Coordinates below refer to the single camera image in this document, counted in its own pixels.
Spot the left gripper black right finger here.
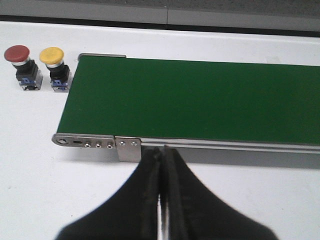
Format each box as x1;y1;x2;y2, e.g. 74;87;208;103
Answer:
161;146;277;240

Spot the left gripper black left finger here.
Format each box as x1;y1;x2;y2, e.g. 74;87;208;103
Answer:
57;148;160;240

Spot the steel conveyor end plate left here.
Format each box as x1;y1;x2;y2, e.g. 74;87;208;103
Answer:
51;133;116;149

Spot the green conveyor belt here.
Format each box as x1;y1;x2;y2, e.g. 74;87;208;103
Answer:
57;55;320;145

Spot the far left steel end plate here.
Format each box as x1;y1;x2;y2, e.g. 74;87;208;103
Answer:
77;52;127;61

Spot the steel conveyor bracket left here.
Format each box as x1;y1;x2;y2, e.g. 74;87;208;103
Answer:
115;136;142;163

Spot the aluminium conveyor side rail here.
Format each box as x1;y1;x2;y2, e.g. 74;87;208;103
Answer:
140;137;320;154

